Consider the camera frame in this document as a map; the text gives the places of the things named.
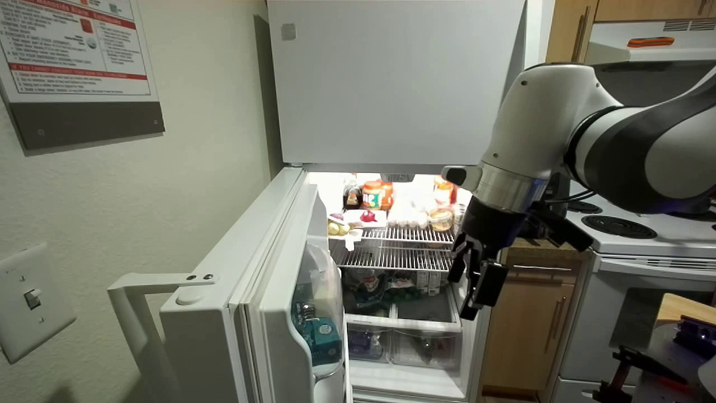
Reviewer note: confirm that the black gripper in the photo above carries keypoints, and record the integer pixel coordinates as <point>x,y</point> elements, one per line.
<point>487,227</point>

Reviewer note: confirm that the white bottom fridge door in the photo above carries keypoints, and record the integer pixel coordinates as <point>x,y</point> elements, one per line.
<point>224,270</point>

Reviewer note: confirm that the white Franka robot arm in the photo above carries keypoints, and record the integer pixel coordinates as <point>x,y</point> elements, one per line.
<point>550,119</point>

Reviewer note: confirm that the white upright fridge body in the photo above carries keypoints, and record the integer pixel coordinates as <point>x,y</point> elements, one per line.
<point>476,359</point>

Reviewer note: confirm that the white freezer door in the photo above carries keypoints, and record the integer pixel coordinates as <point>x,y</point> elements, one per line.
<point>393,81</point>

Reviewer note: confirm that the round tan food container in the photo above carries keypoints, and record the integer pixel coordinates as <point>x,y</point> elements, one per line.
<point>441,220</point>

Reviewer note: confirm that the clear crisper drawer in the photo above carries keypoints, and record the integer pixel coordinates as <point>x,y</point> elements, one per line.
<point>403,350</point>
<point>417,307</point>

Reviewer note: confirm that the wooden base cabinet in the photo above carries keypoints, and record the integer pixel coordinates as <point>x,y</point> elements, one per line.
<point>528,329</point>

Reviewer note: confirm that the white egg carton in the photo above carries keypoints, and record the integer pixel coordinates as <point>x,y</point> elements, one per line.
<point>408,218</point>

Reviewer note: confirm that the yellow orange food package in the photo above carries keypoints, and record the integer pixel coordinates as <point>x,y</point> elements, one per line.
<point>443,191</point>

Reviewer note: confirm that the pink food item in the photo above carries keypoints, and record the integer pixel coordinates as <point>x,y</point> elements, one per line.
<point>367,218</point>

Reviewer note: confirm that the orange juice carton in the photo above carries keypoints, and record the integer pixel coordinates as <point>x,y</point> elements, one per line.
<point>378,195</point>

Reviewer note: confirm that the white electric stove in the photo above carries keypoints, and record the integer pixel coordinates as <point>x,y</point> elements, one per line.
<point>604,329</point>

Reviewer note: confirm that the dark glass jar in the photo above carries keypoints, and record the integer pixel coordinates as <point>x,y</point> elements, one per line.
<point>352,198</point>

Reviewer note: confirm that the yellow green food item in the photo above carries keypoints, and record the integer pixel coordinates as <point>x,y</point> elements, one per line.
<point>337,227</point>

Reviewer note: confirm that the teal green bottle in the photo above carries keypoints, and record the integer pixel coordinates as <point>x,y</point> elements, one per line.
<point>321,336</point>

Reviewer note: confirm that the cardboard box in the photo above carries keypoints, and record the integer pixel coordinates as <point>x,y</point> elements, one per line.
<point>682,307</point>

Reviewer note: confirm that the blue purple clamp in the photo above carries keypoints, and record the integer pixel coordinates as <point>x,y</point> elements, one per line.
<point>695,335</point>

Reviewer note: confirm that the wooden upper cabinet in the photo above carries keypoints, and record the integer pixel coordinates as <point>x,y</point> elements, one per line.
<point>569,31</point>

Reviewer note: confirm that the white range hood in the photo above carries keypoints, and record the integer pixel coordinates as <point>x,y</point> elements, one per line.
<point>672,55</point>

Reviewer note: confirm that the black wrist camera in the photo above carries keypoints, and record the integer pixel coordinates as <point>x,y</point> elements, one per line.
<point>554,227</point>

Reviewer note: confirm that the white light switch plate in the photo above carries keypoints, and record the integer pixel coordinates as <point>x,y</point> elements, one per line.
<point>29,329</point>

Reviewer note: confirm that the wall poster with red print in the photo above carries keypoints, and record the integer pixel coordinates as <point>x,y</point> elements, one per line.
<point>73,45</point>

